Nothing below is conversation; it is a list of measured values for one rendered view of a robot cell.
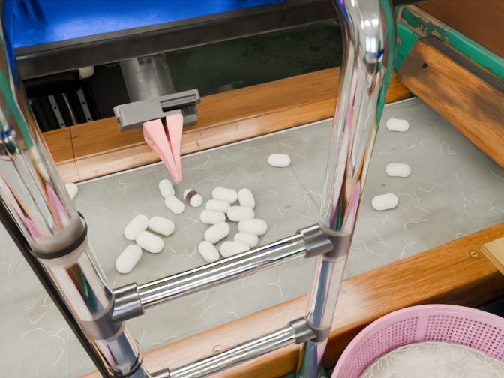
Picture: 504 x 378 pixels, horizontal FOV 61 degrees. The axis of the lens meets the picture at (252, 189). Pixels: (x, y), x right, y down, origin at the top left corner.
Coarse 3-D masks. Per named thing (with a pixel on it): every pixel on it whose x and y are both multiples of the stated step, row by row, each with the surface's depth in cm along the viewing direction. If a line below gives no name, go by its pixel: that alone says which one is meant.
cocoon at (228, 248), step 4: (224, 244) 52; (228, 244) 52; (232, 244) 52; (236, 244) 52; (240, 244) 52; (244, 244) 52; (220, 248) 53; (224, 248) 52; (228, 248) 52; (232, 248) 52; (236, 248) 52; (240, 248) 52; (244, 248) 52; (248, 248) 52; (220, 252) 53; (224, 252) 52; (228, 252) 52; (232, 252) 52; (236, 252) 52; (240, 252) 52; (224, 256) 53
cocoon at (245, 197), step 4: (240, 192) 59; (244, 192) 59; (248, 192) 59; (240, 196) 59; (244, 196) 58; (248, 196) 58; (252, 196) 59; (240, 200) 58; (244, 200) 58; (248, 200) 58; (252, 200) 58; (240, 204) 58; (244, 204) 58; (248, 204) 57; (252, 204) 58; (252, 208) 58
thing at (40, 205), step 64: (0, 0) 16; (384, 0) 17; (0, 64) 14; (384, 64) 18; (0, 128) 14; (0, 192) 16; (64, 192) 18; (64, 256) 19; (256, 256) 26; (320, 256) 28; (320, 320) 34
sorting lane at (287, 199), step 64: (320, 128) 72; (384, 128) 71; (448, 128) 71; (128, 192) 62; (256, 192) 61; (320, 192) 61; (384, 192) 61; (448, 192) 61; (0, 256) 54; (192, 256) 54; (384, 256) 53; (0, 320) 48; (64, 320) 48; (128, 320) 48; (192, 320) 48
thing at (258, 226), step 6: (240, 222) 55; (246, 222) 55; (252, 222) 55; (258, 222) 55; (264, 222) 55; (240, 228) 55; (246, 228) 54; (252, 228) 54; (258, 228) 54; (264, 228) 55; (258, 234) 55
